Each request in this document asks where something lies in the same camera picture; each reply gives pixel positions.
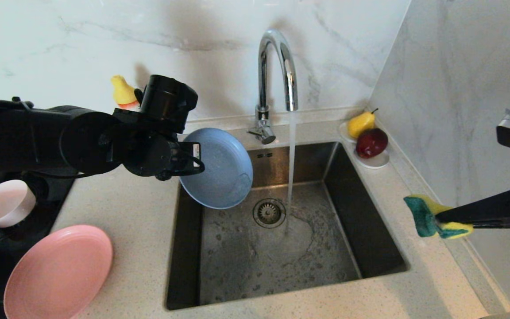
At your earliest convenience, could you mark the yellow orange dish soap bottle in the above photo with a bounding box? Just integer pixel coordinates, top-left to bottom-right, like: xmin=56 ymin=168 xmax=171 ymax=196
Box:
xmin=111 ymin=75 xmax=141 ymax=111

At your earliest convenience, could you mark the round metal sink strainer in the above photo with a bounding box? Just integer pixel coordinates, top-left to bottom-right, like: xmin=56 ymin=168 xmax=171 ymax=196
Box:
xmin=252 ymin=198 xmax=286 ymax=229

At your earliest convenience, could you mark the stainless steel sink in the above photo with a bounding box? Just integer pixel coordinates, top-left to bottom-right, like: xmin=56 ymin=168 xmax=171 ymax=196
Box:
xmin=166 ymin=141 xmax=410 ymax=311

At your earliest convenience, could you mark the pink plate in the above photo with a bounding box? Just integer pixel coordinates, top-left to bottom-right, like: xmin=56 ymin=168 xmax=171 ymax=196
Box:
xmin=3 ymin=225 xmax=114 ymax=319

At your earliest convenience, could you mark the yellow green sponge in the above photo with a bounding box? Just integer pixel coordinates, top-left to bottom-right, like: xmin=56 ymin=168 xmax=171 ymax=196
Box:
xmin=404 ymin=194 xmax=475 ymax=240

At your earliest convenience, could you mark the dark red apple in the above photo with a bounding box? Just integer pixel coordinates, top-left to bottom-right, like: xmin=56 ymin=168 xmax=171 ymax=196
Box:
xmin=355 ymin=128 xmax=389 ymax=159

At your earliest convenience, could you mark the chrome gooseneck faucet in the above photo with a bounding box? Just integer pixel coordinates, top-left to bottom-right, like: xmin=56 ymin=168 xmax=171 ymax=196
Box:
xmin=246 ymin=29 xmax=299 ymax=145

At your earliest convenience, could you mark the blue grey plate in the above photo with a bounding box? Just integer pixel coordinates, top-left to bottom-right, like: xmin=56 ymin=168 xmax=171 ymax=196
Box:
xmin=179 ymin=128 xmax=254 ymax=210

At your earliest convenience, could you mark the small white fruit dish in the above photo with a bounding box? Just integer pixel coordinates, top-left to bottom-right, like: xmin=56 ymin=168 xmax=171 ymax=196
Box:
xmin=337 ymin=122 xmax=390 ymax=169

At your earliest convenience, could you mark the black induction cooktop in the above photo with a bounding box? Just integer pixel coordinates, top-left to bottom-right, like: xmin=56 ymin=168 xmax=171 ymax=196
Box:
xmin=0 ymin=173 xmax=76 ymax=319

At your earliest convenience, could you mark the yellow pear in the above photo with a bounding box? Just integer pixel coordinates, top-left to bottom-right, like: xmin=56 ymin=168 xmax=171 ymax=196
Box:
xmin=347 ymin=109 xmax=378 ymax=140

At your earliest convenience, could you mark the pink bowl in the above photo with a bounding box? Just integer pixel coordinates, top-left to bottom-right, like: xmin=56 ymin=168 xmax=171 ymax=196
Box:
xmin=0 ymin=179 xmax=37 ymax=228

